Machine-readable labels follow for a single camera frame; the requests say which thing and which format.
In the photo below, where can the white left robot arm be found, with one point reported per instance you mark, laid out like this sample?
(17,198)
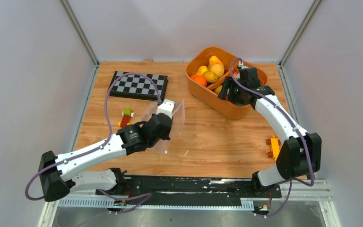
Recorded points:
(65,173)

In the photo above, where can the small yellow toy fruit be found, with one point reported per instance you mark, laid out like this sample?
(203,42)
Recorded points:
(218,89)

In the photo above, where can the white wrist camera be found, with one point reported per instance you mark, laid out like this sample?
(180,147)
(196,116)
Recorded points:
(166,107)
(241,65)

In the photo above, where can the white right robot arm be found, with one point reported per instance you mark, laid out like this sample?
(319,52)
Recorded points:
(300,152)

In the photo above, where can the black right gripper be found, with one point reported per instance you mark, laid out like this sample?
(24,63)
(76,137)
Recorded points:
(229,84)

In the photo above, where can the orange plastic basket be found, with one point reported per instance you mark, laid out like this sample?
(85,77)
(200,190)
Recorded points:
(224,107)

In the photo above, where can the black white checkerboard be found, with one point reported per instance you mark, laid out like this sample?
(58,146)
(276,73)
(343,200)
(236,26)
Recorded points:
(137,87)

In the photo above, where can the orange toy fruit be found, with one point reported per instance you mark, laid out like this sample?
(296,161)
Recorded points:
(200,80)

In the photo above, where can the clear zip top bag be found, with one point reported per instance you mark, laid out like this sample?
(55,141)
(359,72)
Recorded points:
(163,146)

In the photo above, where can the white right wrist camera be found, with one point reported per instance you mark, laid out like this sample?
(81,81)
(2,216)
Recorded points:
(241,65)

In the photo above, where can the orange toy sausage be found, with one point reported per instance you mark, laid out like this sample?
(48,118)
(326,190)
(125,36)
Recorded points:
(219,82)

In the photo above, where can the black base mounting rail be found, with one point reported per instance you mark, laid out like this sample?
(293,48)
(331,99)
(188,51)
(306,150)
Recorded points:
(192,191)

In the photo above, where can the yellow brick toy car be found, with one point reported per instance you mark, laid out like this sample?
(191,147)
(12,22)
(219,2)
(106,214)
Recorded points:
(274,147)

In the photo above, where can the red green brick car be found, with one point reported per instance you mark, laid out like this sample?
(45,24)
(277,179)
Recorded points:
(127,115)

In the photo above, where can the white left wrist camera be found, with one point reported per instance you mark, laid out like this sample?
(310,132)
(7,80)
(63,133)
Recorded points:
(166,107)

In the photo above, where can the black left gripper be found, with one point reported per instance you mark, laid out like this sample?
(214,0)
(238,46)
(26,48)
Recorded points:
(167,136)

